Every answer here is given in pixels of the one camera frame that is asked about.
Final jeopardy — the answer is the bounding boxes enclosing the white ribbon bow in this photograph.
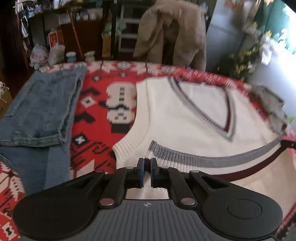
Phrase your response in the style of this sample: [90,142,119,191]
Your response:
[261,42,275,65]

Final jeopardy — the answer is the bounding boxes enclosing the red broom handle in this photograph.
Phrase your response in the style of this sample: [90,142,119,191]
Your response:
[67,7,84,58]

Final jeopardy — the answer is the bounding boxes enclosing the printed plastic bag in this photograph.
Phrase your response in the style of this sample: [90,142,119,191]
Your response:
[30,44,50,70]

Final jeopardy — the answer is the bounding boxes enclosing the red patterned blanket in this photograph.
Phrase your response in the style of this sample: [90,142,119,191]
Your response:
[0,61,296,241]

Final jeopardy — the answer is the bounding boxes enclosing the green printed curtain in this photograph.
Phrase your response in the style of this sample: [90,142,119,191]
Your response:
[254,0,296,55]

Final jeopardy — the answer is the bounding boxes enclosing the small tinsel tree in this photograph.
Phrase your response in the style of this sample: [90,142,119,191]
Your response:
[229,39,264,81]

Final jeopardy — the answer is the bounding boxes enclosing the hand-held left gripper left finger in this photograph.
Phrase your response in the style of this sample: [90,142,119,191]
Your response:
[67,158,145,208]

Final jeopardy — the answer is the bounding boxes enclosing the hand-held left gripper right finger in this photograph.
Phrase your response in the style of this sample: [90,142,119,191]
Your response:
[151,158,228,207]

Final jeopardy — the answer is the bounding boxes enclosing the blue denim jeans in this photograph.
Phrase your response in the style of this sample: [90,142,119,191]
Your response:
[0,62,87,196]

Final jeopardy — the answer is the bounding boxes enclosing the wooden drawer cabinet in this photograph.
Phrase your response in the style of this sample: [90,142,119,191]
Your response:
[59,21,104,61]

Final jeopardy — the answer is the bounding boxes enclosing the beige jacket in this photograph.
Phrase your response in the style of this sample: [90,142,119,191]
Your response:
[133,0,207,71]

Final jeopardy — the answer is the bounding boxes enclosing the white plastic bag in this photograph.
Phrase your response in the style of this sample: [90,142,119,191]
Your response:
[48,45,66,64]

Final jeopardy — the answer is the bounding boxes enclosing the cardboard box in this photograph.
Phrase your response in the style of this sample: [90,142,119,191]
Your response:
[0,81,13,118]

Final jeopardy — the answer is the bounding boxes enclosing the crumpled grey shirt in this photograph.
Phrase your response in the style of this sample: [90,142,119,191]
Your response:
[250,85,288,135]

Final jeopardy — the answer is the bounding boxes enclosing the red carton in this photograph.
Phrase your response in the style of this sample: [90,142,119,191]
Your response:
[48,29,64,49]

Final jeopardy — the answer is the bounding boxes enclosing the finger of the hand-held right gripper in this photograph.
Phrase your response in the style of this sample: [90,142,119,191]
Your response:
[280,140,296,150]

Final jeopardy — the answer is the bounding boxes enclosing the silver refrigerator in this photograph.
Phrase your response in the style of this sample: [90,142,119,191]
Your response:
[206,0,257,81]

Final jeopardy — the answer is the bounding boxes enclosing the cream knit vest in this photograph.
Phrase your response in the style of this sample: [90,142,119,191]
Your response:
[112,75,296,217]

